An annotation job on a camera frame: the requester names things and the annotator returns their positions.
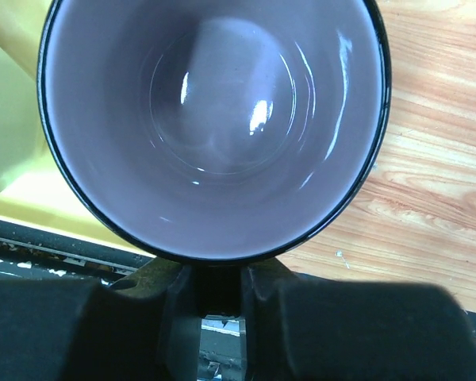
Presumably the purple black mug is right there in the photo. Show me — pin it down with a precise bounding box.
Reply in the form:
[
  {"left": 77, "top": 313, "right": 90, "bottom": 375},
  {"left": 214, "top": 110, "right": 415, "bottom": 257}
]
[{"left": 36, "top": 0, "right": 392, "bottom": 318}]

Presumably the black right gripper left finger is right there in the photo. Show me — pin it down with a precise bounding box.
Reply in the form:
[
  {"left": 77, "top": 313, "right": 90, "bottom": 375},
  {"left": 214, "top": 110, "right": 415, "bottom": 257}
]
[{"left": 0, "top": 267, "right": 201, "bottom": 380}]

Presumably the yellow plastic tray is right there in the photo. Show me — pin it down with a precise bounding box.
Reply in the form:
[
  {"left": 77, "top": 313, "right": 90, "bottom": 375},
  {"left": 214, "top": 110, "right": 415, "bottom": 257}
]
[{"left": 0, "top": 1, "right": 138, "bottom": 252}]

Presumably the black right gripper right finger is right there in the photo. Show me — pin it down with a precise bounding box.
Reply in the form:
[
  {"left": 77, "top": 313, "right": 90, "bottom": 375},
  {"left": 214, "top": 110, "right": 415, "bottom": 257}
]
[{"left": 241, "top": 260, "right": 476, "bottom": 380}]

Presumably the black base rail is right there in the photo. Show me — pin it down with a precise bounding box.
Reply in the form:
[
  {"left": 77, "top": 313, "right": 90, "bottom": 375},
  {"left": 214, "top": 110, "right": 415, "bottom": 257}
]
[{"left": 0, "top": 221, "right": 151, "bottom": 285}]

